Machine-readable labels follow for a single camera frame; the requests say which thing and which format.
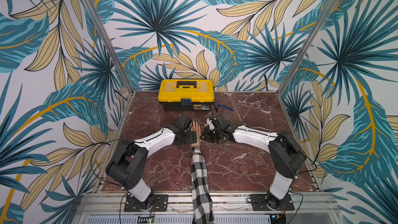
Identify mannequin hand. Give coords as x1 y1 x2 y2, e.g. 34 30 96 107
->
191 120 202 144

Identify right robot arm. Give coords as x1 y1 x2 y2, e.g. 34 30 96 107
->
201 114 307 211

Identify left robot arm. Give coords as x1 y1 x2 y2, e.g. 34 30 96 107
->
105 116 197 211

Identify yellow black toolbox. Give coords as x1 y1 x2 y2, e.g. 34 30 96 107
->
158 79 215 112

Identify black white plaid sleeve arm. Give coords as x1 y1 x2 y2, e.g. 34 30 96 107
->
191 146 215 224

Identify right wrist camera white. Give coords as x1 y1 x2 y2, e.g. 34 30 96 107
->
206 118 215 130

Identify blue handled pliers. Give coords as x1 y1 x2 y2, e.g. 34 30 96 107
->
214 104 234 113

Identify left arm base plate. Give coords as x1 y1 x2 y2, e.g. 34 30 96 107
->
124 195 169 212

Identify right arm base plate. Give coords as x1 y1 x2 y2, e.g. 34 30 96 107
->
247 194 295 212

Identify left aluminium frame post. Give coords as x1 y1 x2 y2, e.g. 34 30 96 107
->
82 0 134 95

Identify aluminium frame post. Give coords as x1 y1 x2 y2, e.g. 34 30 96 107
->
277 0 339 97
82 0 134 95

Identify right aluminium frame post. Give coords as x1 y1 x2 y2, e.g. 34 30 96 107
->
277 0 339 97

